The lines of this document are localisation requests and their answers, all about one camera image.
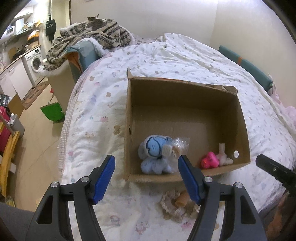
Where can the tabby cat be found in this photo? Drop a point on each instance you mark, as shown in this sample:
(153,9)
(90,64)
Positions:
(94,23)

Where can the dark hanging garment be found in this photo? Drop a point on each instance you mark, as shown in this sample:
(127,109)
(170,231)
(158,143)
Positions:
(50,29)

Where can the grey trouser leg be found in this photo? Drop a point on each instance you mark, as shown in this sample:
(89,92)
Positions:
(14,222)

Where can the grey small trash bin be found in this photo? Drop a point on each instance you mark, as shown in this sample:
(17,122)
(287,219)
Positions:
(16,125)

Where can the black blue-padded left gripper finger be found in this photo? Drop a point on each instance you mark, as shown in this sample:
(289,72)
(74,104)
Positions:
(51,220)

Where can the teal cushion at bed foot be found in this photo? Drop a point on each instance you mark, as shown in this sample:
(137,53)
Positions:
(80,56)

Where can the teal bolster by wall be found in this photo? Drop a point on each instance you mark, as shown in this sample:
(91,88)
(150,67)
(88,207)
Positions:
(258,75)

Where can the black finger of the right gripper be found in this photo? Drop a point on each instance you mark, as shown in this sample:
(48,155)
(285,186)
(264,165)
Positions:
(281,173)

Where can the person's right hand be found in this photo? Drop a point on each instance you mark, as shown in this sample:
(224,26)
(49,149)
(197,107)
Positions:
(283,212)

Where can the patterned knit blanket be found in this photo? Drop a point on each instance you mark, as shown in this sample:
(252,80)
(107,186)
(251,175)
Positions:
(107,35)

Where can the beige lace scrunchie with card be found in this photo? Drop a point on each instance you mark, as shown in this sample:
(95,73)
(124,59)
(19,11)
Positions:
(177,206)

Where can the blue whale plush scrunchie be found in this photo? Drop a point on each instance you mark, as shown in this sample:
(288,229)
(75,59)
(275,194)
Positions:
(150,152)

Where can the white washing machine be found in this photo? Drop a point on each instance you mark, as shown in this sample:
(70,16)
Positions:
(32,62)

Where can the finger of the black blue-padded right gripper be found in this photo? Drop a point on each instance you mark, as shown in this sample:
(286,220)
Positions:
(240,221)

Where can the brown door mat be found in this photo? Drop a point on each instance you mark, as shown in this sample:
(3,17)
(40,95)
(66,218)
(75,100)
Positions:
(33,94)

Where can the pink soft toy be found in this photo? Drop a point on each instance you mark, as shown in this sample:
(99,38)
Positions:
(209,161)

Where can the white kitchen cabinet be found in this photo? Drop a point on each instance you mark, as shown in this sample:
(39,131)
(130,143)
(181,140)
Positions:
(15,80)

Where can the green plastic bin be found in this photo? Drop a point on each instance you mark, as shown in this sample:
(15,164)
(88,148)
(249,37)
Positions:
(53,112)

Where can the clear plastic packaged hair accessory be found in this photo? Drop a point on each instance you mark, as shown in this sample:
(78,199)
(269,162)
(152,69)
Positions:
(174,148)

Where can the brown cardboard box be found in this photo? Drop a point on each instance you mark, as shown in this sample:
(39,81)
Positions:
(208,115)

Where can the white frilly socks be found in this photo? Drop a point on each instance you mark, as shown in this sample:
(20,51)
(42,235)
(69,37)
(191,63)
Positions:
(222,157)

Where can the yellow wooden chair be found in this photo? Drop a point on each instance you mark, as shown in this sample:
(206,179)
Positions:
(6,163)

